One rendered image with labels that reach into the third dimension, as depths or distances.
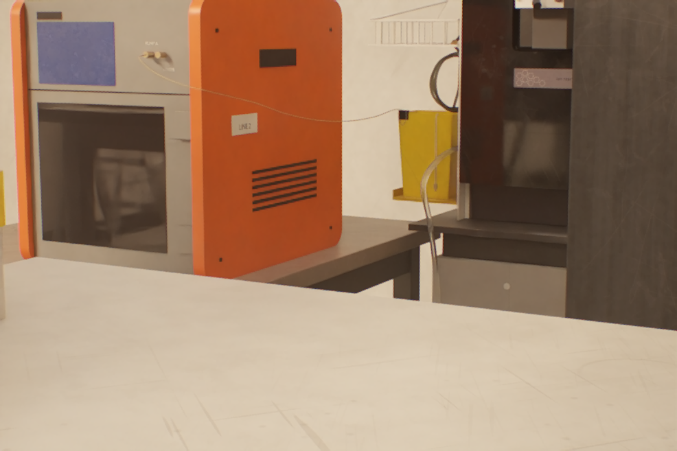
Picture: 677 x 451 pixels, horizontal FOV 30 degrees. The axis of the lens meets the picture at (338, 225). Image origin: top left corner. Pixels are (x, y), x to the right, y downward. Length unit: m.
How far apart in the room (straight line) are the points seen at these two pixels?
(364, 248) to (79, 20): 0.62
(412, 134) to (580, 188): 1.12
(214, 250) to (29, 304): 0.98
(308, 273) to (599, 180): 0.84
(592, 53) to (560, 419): 0.65
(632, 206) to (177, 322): 0.54
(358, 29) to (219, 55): 1.82
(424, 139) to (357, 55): 1.34
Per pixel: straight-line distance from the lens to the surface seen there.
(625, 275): 1.23
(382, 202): 3.64
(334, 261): 2.05
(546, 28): 2.13
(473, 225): 2.24
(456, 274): 2.23
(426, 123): 2.32
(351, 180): 3.68
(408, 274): 2.41
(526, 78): 2.21
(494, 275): 2.20
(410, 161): 2.34
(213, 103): 1.83
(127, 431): 0.61
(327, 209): 2.14
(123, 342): 0.78
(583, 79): 1.24
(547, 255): 2.18
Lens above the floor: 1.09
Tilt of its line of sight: 9 degrees down
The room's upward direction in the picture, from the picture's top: straight up
